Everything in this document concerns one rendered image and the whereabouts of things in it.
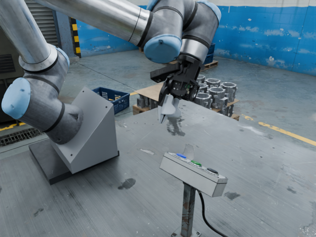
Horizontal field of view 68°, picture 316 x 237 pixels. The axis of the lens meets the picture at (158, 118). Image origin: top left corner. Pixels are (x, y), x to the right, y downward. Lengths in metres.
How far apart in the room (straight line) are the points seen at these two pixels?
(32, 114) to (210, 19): 0.71
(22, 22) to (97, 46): 6.60
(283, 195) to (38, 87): 1.02
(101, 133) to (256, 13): 5.98
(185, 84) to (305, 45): 5.58
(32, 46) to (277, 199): 1.06
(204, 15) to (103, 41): 6.90
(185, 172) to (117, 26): 0.40
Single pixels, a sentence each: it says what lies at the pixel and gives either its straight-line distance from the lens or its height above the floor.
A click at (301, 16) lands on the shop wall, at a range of 6.23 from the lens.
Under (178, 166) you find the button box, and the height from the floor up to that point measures 1.07.
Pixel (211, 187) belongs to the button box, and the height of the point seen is 1.06.
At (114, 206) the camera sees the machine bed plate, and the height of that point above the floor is 0.80.
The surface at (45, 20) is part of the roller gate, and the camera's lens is 6.93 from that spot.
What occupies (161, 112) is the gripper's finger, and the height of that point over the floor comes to 1.16.
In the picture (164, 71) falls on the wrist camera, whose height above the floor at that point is 1.26.
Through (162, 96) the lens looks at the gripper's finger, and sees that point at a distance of 0.71.
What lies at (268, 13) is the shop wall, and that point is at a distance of 6.53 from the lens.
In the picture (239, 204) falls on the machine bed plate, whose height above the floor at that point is 0.80.
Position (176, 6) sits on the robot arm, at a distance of 0.68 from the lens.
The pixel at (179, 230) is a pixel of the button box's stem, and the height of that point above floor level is 0.81.
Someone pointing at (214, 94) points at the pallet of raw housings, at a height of 0.53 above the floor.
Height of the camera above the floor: 1.46
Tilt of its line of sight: 27 degrees down
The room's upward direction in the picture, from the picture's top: straight up
